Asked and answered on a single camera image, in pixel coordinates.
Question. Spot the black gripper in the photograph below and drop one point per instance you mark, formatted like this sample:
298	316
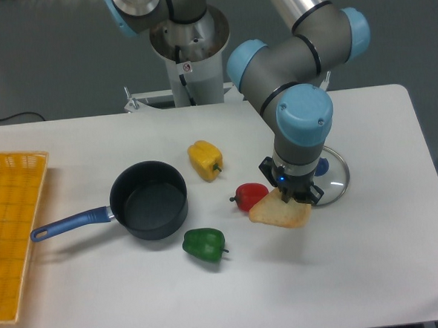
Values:
293	181

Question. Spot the triangle toast bread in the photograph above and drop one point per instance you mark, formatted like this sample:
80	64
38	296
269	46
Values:
273	211

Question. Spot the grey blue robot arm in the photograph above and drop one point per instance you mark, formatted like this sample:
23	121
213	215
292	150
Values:
275	80

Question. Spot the glass lid blue knob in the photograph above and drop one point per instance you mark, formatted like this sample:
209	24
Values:
332	176

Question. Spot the red bell pepper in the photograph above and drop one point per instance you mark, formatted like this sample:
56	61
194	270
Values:
248	194

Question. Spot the yellow bell pepper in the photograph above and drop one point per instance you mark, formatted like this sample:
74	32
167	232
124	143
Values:
206	160

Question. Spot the green bell pepper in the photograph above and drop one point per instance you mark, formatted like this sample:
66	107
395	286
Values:
205	244

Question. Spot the yellow woven basket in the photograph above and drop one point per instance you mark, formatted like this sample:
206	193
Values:
22	176

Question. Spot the black saucepan blue handle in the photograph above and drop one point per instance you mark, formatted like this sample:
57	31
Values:
149	199

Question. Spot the white metal mounting frame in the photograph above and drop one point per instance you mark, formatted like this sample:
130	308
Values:
164	99

